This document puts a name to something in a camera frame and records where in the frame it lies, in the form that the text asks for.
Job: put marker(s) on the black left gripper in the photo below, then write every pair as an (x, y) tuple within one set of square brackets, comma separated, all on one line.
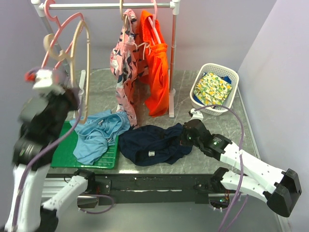
[(71, 95)]

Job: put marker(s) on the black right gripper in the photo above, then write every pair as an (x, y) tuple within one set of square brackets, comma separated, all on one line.
[(185, 131)]

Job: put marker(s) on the navy blue shorts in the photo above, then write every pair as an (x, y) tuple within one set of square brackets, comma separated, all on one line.
[(149, 145)]

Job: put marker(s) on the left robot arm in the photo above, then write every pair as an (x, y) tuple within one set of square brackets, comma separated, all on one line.
[(42, 120)]

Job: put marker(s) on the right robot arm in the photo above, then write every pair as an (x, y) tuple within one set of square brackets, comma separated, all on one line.
[(279, 189)]

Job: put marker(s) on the light blue shorts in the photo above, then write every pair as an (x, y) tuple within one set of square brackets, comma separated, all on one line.
[(97, 134)]

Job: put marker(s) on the orange shorts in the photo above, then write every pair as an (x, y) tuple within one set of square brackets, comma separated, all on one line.
[(154, 70)]

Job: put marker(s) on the pink patterned shorts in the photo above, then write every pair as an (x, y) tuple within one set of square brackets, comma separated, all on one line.
[(124, 64)]

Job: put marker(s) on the beige hanger with pink shorts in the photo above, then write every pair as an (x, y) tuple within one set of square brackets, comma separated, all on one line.
[(128, 18)]

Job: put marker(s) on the pink hanger with orange shorts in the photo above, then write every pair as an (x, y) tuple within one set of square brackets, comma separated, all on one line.
[(152, 22)]

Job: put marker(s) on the lemon print cloth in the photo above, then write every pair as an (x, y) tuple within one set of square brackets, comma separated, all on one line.
[(212, 90)]

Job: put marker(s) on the green plastic tray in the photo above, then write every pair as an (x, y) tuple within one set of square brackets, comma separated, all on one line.
[(64, 158)]

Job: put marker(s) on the white perforated plastic basket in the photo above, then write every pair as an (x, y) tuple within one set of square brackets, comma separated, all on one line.
[(221, 71)]

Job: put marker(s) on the blue cloth in basket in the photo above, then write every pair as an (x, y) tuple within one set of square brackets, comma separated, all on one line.
[(226, 78)]

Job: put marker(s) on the white clothes rack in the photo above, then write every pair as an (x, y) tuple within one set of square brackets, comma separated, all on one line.
[(174, 5)]

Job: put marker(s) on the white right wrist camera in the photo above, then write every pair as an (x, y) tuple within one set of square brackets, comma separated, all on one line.
[(196, 117)]

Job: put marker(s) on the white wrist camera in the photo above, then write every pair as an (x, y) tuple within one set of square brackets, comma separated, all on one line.
[(46, 81), (196, 117)]

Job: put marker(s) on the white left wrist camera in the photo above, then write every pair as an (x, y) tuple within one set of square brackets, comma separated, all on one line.
[(46, 81)]

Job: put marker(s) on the black mounting base rail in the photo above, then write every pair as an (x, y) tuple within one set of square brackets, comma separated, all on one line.
[(157, 188)]

